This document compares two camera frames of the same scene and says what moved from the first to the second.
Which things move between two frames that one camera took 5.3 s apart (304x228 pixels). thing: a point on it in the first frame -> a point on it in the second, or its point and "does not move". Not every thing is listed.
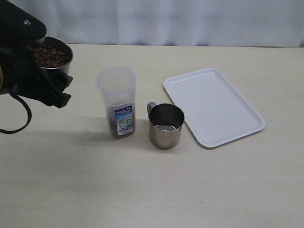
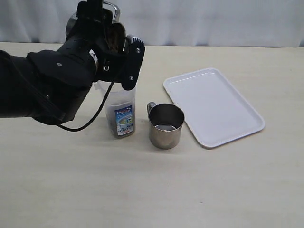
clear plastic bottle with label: x=118 y=85 does not move
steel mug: x=50 y=41 -> x=117 y=13
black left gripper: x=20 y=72 -> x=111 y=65
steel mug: x=166 y=121 does not move
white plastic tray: x=215 y=112 does not move
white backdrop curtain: x=257 y=23 does not move
